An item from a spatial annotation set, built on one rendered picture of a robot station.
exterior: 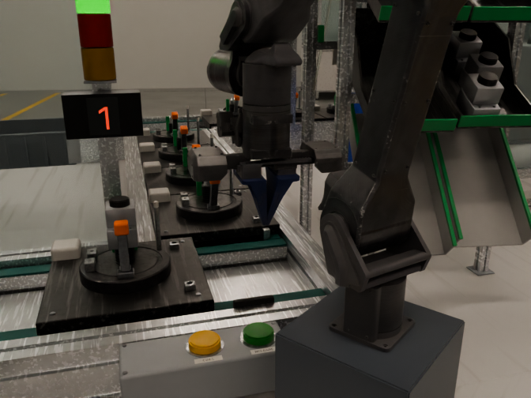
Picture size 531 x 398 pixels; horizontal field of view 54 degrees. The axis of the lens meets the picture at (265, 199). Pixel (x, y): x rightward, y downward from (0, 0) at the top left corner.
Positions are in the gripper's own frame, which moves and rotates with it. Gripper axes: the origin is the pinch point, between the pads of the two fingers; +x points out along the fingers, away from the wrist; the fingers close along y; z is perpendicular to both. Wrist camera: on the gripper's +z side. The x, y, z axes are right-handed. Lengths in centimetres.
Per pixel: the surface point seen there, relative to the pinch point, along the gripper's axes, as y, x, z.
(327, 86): -339, 102, 820
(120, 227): 18.2, 6.8, 11.4
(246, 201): -8.2, 17.3, 45.6
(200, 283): 7.2, 16.8, 10.7
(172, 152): 4, 16, 88
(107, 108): 19.0, -7.5, 26.8
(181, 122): -7, 22, 160
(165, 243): 11.1, 17.1, 27.2
